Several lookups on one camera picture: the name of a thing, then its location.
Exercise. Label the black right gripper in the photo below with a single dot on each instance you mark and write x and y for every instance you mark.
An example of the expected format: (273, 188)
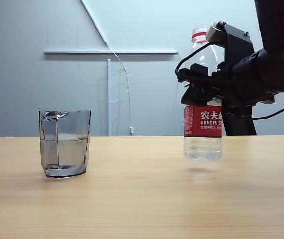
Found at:
(241, 84)

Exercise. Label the clear water bottle red label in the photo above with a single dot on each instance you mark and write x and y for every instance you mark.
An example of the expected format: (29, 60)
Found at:
(201, 147)

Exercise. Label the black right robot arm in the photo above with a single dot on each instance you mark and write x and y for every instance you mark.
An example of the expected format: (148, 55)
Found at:
(278, 25)

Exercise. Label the grey faceted glass mug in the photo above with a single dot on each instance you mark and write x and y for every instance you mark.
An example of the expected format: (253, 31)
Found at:
(64, 149)

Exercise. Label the black office chair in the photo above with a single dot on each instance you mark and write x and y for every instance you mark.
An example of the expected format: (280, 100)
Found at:
(238, 124)

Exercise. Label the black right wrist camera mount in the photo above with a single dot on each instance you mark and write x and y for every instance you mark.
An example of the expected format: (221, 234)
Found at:
(236, 42)

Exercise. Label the white vertical wall conduit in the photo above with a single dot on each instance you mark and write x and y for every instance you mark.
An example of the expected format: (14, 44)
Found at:
(109, 99)

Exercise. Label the white horizontal wall rail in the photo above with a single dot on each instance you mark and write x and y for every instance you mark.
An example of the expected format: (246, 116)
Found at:
(107, 52)

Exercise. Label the white diagonal wall conduit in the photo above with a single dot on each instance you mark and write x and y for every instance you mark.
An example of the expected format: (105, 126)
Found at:
(94, 21)

